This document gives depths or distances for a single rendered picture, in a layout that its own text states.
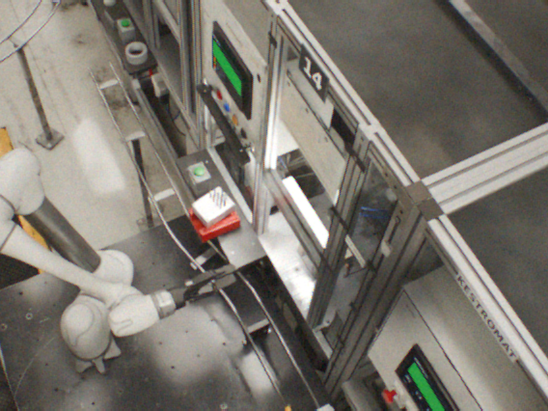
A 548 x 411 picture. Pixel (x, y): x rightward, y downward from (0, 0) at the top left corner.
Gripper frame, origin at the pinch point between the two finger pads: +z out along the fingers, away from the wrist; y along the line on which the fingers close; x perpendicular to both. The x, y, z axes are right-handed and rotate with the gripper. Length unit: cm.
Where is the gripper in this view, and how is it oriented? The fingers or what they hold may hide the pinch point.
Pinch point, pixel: (228, 275)
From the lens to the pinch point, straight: 225.7
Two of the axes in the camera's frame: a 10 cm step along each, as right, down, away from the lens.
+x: -4.7, -7.7, 4.4
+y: 0.6, -5.3, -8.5
